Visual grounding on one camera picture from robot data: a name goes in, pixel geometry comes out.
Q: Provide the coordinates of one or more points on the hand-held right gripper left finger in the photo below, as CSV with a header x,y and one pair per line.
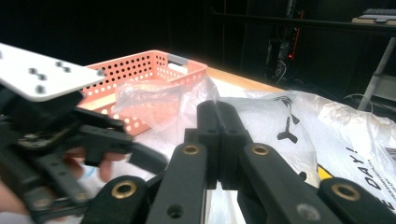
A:
x,y
208,118

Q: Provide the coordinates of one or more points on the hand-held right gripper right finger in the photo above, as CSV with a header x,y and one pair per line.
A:
x,y
232,130

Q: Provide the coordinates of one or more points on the clear smiley print plastic bag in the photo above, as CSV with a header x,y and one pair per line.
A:
x,y
327,124

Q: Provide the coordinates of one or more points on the pink perforated plastic basket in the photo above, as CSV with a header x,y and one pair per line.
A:
x,y
140,67

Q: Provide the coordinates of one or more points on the power strip with red light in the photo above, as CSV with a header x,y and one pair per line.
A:
x,y
292,34

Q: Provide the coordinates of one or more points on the white metal table leg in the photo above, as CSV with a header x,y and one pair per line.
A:
x,y
376,74

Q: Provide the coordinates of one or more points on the desk with keyboard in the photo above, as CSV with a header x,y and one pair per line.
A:
x,y
376,15

